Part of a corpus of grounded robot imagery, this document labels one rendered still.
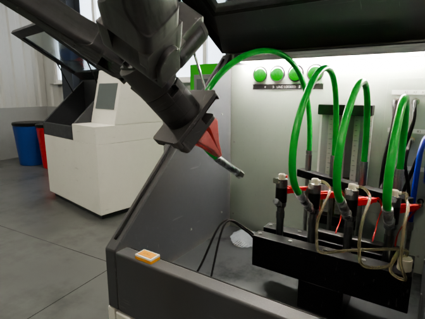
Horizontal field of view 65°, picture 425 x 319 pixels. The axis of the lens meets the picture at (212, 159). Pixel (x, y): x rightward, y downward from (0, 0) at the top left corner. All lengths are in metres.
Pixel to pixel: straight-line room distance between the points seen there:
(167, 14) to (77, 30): 0.39
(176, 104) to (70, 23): 0.33
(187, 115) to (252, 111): 0.69
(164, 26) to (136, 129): 3.39
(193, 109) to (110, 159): 3.13
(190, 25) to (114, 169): 3.23
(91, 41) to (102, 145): 2.85
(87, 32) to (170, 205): 0.51
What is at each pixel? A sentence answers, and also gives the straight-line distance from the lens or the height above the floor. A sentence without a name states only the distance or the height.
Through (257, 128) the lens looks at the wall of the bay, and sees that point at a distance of 1.14.
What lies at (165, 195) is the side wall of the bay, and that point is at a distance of 0.94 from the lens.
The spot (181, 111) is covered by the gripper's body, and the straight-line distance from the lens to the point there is 0.46.
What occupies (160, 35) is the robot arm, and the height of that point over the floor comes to 1.38.
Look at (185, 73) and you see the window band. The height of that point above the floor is 1.61.
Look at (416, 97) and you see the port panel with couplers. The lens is 1.02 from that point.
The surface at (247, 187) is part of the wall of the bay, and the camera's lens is 1.20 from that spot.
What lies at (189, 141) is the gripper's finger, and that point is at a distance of 0.47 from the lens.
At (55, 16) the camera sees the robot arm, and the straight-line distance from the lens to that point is 0.72.
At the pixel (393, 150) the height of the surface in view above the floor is 1.23.
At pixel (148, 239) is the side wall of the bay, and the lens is 0.93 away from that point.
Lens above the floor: 1.33
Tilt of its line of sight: 12 degrees down
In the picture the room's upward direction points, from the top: straight up
